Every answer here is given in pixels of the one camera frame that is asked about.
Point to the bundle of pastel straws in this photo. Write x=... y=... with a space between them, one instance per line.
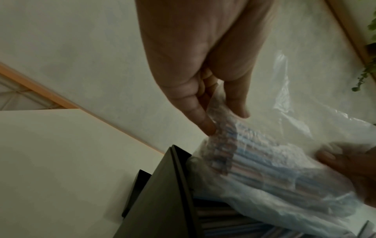
x=264 y=167

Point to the person's right hand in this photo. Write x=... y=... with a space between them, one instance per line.
x=352 y=167

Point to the black storage box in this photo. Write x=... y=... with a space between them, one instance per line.
x=164 y=199

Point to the person's left hand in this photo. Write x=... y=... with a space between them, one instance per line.
x=188 y=41

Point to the wooden trim strip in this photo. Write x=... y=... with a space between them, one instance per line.
x=349 y=30
x=73 y=102

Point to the pile of loose pastel straws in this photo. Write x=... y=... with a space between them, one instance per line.
x=217 y=220

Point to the green leafy plant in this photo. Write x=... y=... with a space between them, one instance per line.
x=370 y=46

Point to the black box lid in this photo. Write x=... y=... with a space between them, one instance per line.
x=136 y=190

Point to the clear plastic bag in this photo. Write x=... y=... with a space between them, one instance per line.
x=296 y=116

